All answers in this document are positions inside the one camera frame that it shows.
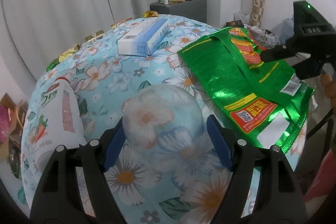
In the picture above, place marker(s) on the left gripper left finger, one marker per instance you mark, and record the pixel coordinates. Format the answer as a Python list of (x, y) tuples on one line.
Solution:
[(73, 187)]

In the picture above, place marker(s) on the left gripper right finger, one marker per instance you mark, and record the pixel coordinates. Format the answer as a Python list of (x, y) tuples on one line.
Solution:
[(279, 198)]

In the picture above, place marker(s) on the green foil snack bag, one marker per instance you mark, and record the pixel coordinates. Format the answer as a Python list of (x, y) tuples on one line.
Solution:
[(266, 102)]

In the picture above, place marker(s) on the white strawberry drink bottle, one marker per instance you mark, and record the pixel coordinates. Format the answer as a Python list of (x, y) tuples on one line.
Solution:
[(59, 122)]

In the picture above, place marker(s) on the blue white carton box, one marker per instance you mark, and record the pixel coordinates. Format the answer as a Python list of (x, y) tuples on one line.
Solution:
[(143, 39)]

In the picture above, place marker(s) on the person right hand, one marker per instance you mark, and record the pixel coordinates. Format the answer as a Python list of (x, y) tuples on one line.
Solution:
[(329, 87)]

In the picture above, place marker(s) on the patterned roll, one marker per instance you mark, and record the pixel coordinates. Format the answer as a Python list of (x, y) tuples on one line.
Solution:
[(257, 12)]

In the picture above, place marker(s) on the dark brown bag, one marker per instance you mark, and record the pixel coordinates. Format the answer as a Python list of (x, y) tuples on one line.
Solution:
[(235, 23)]

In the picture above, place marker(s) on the pink plastic bag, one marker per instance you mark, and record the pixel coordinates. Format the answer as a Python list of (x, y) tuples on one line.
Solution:
[(6, 118)]

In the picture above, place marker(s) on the cardboard box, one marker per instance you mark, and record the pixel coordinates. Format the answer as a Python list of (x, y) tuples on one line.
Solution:
[(12, 122)]

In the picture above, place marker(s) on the floral blue tablecloth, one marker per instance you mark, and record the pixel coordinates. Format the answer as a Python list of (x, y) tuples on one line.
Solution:
[(102, 81)]

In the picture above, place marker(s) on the grey cabinet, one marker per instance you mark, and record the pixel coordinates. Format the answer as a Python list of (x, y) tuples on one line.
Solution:
[(193, 9)]

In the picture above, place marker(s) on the clear plastic dome lid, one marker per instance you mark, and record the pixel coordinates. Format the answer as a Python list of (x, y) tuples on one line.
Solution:
[(165, 129)]

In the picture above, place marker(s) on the gold candy wrapper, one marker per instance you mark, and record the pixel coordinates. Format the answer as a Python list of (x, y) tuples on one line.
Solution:
[(150, 14)]

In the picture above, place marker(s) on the gold small box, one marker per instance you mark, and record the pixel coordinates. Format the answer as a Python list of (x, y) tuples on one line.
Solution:
[(95, 36)]

